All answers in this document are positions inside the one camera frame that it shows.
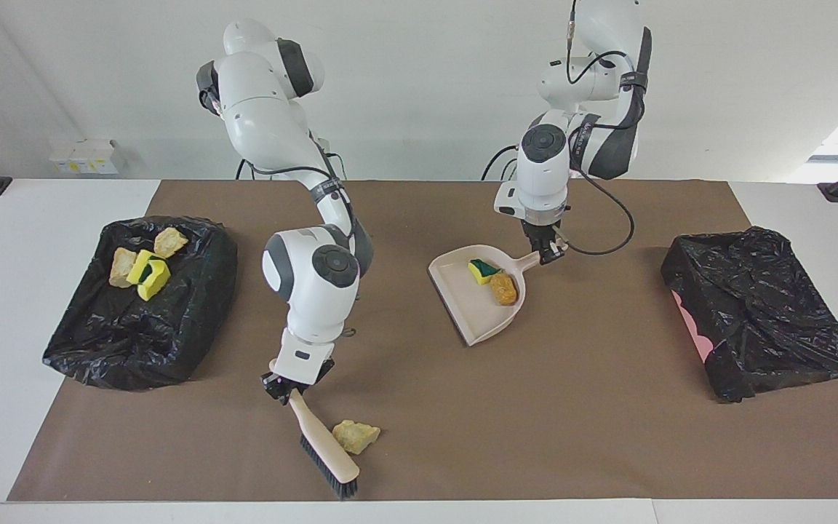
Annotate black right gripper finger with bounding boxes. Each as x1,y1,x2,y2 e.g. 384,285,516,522
260,375,290,405

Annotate brown fried nugget piece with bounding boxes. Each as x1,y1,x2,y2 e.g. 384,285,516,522
490,271,519,306

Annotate small green yellow sponge piece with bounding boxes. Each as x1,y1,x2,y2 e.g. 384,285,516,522
468,258,501,285

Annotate beige hand brush black bristles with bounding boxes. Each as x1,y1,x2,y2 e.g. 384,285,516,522
288,389,360,501

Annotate beige plastic dustpan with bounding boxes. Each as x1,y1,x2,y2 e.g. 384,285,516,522
428,246,543,348

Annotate striped croissant bread piece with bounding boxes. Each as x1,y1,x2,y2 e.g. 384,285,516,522
109,247,138,289

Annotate black bag lined bin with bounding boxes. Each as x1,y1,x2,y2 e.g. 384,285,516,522
42,213,238,392

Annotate pink bin with black bag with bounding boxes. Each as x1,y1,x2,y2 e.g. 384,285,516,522
661,226,838,403

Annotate brown paper mat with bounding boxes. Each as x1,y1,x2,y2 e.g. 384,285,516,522
8,179,838,503

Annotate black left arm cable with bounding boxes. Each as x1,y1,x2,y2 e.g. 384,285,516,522
554,0,653,257

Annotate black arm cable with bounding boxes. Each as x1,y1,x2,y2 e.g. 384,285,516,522
241,131,356,241
554,0,653,257

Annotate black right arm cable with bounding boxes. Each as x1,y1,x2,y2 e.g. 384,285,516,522
241,131,356,241

